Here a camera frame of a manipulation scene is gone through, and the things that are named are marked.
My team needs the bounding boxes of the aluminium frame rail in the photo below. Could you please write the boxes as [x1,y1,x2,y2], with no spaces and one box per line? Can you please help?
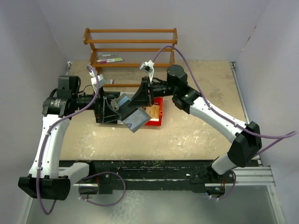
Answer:
[73,167,275,187]

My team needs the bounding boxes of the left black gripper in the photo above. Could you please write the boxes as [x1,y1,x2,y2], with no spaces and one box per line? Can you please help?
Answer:
[72,85,122,122]

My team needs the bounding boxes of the light green marker pen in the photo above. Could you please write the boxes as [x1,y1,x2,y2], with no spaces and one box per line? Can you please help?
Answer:
[109,58,123,62]

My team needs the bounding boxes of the blue grey credit card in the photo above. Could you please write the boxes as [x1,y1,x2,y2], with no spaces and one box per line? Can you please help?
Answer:
[122,108,151,133]

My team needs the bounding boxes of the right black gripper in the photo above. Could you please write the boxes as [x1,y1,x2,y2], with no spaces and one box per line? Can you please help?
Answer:
[128,76,177,106]

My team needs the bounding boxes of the pink marker pen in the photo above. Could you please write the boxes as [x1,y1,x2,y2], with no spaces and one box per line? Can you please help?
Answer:
[97,59,116,63]

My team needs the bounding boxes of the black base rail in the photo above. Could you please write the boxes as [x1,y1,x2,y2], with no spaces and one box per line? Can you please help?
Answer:
[58,160,236,194]

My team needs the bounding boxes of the red plastic bin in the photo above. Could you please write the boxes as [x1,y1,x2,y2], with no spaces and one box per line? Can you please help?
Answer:
[143,97,163,126]

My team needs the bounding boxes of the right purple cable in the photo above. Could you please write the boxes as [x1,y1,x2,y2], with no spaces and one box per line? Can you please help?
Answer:
[154,45,298,202]

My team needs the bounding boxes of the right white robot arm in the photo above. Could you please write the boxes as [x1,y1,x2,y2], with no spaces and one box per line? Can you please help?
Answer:
[129,62,262,182]

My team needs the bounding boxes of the grey card holder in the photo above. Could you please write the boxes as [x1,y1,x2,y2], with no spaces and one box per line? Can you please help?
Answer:
[110,93,151,133]

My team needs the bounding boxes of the wooden pieces in red bin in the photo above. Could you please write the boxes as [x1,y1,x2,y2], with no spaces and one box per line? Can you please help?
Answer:
[145,105,160,120]

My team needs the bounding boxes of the wooden slatted rack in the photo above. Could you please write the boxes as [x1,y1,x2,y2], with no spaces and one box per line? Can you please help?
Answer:
[83,28,178,88]

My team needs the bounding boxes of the black plastic bin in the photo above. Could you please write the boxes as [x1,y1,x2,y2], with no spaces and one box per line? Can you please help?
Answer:
[94,95,119,124]

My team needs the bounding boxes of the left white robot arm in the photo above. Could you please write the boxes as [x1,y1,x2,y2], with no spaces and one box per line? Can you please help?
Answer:
[18,76,97,201]

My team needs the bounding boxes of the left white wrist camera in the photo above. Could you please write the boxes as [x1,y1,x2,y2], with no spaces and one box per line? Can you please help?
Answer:
[89,71,107,91]

